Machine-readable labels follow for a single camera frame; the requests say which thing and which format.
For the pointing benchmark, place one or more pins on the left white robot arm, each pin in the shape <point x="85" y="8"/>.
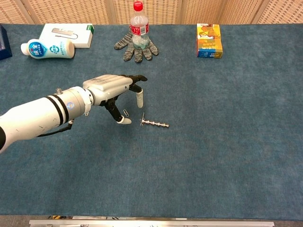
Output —
<point x="42" y="113"/>

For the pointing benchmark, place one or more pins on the aluminium profile rail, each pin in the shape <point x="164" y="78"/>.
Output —
<point x="142" y="223"/>

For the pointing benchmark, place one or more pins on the blue felt table mat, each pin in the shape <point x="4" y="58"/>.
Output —
<point x="151" y="165"/>

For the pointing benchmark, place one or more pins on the clear red cap bottle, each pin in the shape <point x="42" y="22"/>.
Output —
<point x="139" y="30"/>

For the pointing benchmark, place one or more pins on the yellow orange carton box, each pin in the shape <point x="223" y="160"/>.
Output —
<point x="208" y="40"/>

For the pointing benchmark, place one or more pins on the yellow black hazard marker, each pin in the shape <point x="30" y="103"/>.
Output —
<point x="56" y="216"/>

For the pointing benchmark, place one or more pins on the white blue label bottle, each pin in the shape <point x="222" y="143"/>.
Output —
<point x="47" y="49"/>

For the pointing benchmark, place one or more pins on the metal magnetic rod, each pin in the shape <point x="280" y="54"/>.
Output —
<point x="155" y="123"/>

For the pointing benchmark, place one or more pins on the wicker folding screen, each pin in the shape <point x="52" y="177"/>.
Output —
<point x="71" y="10"/>

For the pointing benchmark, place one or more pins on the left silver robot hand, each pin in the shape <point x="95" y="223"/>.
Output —
<point x="109" y="85"/>

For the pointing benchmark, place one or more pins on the grey knit work glove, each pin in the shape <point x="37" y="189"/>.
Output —
<point x="130" y="52"/>

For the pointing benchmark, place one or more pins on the dark blue box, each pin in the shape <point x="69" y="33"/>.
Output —
<point x="4" y="47"/>

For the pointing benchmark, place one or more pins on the white adapter product box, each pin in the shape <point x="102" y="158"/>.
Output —
<point x="80" y="35"/>

